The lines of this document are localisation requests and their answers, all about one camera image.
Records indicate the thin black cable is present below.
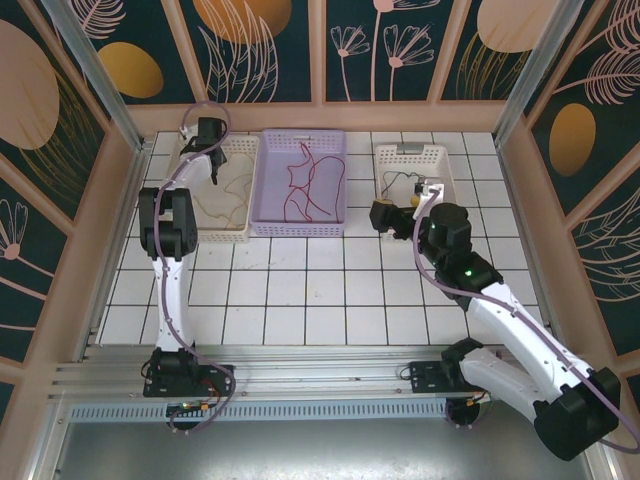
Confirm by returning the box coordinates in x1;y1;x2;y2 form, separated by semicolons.
380;169;424;199

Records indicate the purple plastic basket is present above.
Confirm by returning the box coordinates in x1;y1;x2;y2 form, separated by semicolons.
248;128;349;239

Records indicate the large white plastic basket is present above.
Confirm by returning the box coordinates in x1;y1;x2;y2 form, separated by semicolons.
177;137;261;245

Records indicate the small white plastic basket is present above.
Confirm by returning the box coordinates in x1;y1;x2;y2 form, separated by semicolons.
373;142;457;244

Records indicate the red and yellow base wiring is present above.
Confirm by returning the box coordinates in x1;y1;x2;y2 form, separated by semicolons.
464;389;503;407
167;382;224;416

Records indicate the clear plastic tube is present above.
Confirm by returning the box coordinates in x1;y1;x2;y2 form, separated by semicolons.
492;0;581;146

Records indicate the grey metal sheet panel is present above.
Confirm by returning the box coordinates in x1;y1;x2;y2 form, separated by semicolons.
29;419;619;480

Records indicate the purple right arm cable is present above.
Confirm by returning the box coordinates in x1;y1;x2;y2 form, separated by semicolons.
412;192;632;454

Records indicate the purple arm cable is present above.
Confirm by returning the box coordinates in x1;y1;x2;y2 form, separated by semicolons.
412;192;632;454
154;101;237;434

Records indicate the aluminium corner post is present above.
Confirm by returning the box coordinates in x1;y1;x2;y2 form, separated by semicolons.
42;0;151;154

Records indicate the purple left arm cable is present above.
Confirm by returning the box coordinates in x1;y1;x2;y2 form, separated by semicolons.
154;101;237;434

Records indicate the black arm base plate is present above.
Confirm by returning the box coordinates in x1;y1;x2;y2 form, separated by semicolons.
408;360;454;397
143;363;236;400

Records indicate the long aluminium mounting rail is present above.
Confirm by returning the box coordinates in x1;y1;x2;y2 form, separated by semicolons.
49;347;596;401

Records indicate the slotted grey cable tray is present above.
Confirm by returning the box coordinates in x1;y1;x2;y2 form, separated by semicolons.
69;403;451;426

